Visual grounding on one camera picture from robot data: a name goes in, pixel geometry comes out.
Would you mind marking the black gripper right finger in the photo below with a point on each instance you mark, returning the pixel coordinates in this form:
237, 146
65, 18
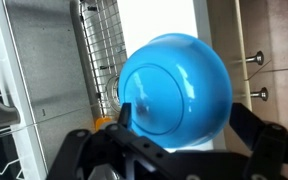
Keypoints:
267, 150

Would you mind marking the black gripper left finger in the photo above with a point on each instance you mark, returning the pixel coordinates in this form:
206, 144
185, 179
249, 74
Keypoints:
84, 156

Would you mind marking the blue plastic bowl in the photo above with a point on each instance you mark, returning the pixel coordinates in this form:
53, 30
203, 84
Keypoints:
184, 93

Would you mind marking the small orange cup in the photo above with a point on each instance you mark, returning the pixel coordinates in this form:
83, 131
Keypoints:
102, 122

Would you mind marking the metal cabinet knob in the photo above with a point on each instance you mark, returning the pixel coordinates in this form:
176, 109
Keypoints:
260, 94
256, 58

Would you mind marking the steel sink drain strainer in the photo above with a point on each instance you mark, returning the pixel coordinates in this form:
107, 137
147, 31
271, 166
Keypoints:
113, 93

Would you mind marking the stainless steel sink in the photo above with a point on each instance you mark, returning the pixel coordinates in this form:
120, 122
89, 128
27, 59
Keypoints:
50, 66

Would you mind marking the wooden base cabinet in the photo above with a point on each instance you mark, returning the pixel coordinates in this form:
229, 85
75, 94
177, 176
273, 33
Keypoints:
224, 33

